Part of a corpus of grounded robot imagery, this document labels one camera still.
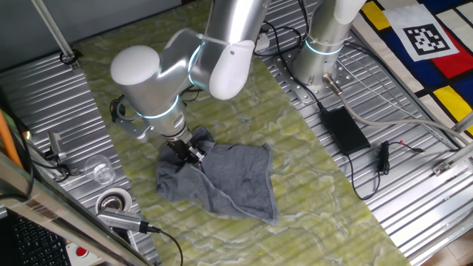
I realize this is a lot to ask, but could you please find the dark grey cloth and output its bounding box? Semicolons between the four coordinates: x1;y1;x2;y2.
154;126;279;227

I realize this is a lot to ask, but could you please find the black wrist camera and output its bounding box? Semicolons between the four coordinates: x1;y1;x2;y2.
109;95;126;123

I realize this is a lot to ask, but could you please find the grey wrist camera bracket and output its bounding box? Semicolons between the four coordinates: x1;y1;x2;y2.
114;117;152;144

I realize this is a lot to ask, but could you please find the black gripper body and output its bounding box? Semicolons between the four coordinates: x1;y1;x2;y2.
166;138;195;162

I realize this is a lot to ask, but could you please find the white power strip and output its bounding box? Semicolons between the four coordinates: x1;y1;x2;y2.
254;31;271;52

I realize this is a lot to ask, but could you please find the small silver camera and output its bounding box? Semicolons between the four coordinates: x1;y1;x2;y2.
43;131;71;163

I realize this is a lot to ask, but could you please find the black bundled cable, red wire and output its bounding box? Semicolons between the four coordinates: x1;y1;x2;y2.
347;139;426;201

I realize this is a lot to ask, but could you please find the orange pole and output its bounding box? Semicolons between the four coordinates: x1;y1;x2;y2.
0;106;24;169

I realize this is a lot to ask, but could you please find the black camera cable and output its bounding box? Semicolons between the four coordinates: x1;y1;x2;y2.
142;221;185;266

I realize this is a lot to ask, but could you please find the black power adapter brick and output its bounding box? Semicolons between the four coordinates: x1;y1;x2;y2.
319;106;372;156

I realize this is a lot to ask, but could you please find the grey box with red button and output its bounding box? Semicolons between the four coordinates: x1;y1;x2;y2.
65;242;104;266

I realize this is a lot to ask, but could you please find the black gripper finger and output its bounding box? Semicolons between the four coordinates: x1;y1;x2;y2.
180;151;200;167
190;146;207;163

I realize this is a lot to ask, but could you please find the shiny metal frame bar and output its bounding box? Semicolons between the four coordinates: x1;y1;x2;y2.
0;149;154;266

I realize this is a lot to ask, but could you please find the green marble pattern mat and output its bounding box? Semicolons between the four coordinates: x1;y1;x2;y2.
75;0;413;266

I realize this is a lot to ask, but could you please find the aluminium frame profile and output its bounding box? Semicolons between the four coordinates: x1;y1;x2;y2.
432;110;473;177

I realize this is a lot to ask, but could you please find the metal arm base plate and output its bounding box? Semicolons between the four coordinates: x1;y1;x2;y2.
262;51;355;108

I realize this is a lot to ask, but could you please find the thin metal pole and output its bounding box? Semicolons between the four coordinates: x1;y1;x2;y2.
31;0;81;71

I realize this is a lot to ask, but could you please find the clear plastic cup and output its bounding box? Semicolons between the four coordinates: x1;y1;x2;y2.
84;154;118;186

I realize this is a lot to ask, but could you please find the white fiducial marker sheet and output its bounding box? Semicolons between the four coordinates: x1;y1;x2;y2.
382;3;460;63

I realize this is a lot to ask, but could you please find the silver ribbed camera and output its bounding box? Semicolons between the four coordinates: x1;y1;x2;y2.
96;207;145;233

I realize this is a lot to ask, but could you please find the thick grey cable, metal connector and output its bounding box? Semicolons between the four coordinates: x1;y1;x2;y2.
322;72;473;145

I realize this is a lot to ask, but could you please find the black keyboard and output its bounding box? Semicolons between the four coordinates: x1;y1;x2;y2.
7;210;73;266

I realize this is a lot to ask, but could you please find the black adapter power cord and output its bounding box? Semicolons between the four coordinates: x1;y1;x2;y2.
262;20;326;112

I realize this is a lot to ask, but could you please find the coloured block pattern cloth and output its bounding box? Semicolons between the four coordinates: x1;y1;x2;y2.
349;0;473;137

